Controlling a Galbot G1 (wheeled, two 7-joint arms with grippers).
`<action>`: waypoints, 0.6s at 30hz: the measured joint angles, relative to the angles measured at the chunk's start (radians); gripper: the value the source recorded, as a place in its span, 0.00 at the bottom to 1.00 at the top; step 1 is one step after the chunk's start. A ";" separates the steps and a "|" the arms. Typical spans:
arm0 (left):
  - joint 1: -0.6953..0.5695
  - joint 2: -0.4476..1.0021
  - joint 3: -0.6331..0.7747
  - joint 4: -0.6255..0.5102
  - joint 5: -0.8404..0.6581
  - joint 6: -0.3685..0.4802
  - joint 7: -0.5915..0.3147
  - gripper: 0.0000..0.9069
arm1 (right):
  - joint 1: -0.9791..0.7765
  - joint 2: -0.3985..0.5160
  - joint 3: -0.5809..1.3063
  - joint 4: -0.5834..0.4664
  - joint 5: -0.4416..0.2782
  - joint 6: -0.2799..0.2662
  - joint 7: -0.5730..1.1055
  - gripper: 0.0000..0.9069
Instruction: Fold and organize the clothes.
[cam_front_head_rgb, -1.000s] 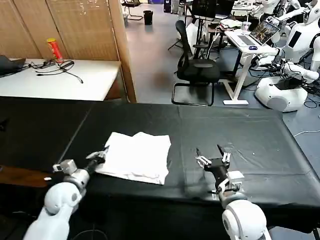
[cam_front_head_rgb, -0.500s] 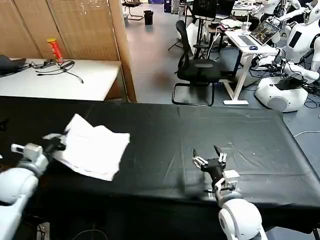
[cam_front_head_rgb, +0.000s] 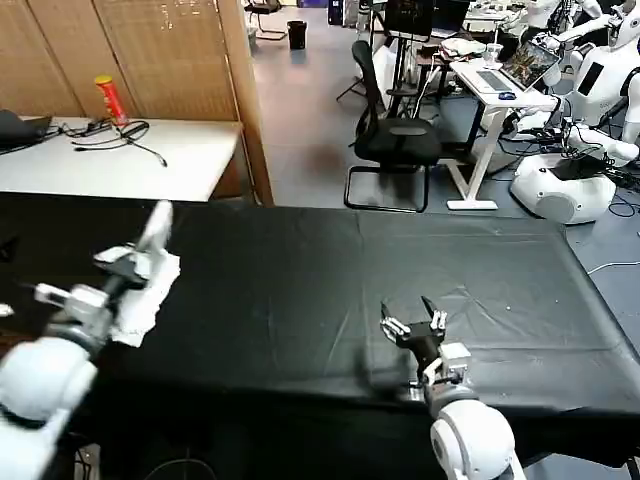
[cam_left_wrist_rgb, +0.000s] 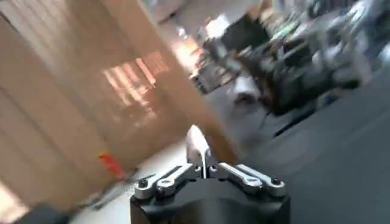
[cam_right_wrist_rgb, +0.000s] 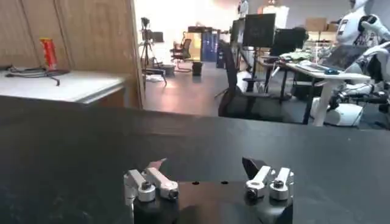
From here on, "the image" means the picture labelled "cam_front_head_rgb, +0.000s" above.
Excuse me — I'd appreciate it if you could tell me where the pile of folded cloths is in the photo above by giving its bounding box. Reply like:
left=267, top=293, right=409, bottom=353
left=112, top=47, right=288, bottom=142
left=439, top=37, right=487, bottom=57

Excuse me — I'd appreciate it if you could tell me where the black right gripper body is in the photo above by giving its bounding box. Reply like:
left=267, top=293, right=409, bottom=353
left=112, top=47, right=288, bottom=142
left=397, top=321, right=447, bottom=374

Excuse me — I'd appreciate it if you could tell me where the black office chair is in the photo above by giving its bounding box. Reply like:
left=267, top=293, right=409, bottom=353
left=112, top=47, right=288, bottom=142
left=343, top=39, right=444, bottom=214

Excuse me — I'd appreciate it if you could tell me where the black trash bin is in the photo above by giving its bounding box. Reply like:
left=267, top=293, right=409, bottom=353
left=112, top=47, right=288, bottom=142
left=287, top=19, right=308, bottom=50

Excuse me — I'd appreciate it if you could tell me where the white desk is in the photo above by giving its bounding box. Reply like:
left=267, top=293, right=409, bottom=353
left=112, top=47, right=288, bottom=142
left=446, top=59, right=561, bottom=211

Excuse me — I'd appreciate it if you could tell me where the silver open laptop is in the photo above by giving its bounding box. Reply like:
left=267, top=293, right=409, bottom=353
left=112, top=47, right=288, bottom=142
left=474, top=39, right=562, bottom=92

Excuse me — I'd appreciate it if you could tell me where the black bag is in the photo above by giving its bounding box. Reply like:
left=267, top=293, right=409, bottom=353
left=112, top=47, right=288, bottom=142
left=0, top=109, right=54, bottom=151

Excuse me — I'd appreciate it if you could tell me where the black cantilever chair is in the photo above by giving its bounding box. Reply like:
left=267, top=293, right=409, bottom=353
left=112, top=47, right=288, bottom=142
left=244, top=0, right=287, bottom=40

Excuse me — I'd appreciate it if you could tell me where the wooden folding screen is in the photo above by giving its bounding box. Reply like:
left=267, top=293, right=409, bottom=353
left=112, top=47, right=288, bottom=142
left=0, top=0, right=275, bottom=207

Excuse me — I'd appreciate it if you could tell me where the white humanoid robot with base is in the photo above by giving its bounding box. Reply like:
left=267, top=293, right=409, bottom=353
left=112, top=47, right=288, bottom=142
left=509, top=7, right=640, bottom=225

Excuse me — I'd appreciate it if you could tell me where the black open laptop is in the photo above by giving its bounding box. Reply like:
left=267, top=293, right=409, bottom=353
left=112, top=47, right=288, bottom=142
left=430, top=0, right=471, bottom=39

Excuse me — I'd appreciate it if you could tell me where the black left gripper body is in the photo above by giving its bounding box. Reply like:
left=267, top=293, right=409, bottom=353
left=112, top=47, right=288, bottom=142
left=102, top=257, right=146, bottom=304

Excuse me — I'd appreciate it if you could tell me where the red chips can yellow lid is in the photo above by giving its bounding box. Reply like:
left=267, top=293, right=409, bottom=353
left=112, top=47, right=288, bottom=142
left=94, top=74, right=130, bottom=127

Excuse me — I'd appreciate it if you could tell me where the clear plastic cup with straw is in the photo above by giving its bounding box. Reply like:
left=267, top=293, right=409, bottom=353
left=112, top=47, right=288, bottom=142
left=483, top=27, right=503, bottom=69

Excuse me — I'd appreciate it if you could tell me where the white side table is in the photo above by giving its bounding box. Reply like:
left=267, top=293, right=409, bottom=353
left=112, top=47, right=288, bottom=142
left=0, top=116, right=245, bottom=204

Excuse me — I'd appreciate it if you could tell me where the black cable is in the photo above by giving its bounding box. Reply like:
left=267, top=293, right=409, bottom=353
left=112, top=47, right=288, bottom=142
left=70, top=118, right=169, bottom=169

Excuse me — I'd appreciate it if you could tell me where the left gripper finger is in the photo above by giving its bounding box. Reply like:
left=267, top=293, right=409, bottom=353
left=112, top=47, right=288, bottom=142
left=93, top=244, right=136, bottom=266

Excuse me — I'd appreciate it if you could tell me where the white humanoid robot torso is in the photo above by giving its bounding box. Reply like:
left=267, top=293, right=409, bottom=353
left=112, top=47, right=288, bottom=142
left=522, top=0, right=616, bottom=44

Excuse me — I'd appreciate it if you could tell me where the white shirt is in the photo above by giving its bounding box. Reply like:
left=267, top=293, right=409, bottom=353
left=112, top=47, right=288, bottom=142
left=109, top=199, right=181, bottom=349

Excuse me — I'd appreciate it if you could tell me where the white floor cable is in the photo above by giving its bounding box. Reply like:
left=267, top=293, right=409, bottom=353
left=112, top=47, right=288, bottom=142
left=585, top=257, right=640, bottom=275

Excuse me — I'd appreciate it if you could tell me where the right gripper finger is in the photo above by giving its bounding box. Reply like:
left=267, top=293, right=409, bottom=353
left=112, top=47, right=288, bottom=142
left=421, top=295, right=448, bottom=334
left=379, top=300, right=411, bottom=346

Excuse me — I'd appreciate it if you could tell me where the black tablecloth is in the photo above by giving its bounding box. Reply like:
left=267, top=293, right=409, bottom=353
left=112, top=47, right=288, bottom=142
left=0, top=192, right=640, bottom=480

